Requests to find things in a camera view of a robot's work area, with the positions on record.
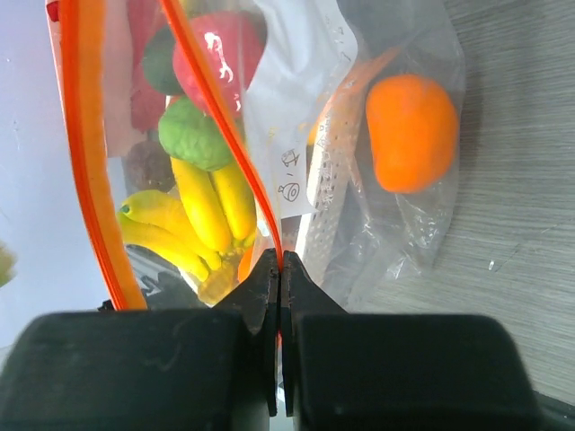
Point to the red apple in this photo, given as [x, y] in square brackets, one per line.
[233, 46]

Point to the clear zip top bag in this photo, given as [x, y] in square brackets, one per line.
[309, 48]

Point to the yellow banana bunch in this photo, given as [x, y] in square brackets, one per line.
[203, 230]

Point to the dark purple fig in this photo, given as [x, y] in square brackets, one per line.
[147, 166]

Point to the orange fruit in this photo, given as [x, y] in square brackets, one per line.
[413, 129]
[245, 265]

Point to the small green cabbage ball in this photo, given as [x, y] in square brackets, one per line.
[187, 133]

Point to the red folded cloth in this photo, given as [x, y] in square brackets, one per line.
[147, 104]

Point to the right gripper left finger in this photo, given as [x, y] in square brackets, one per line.
[175, 369]

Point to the green avocado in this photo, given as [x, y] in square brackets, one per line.
[157, 63]

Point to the white perforated fruit basket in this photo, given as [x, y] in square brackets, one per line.
[335, 139]

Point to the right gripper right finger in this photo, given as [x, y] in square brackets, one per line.
[361, 371]

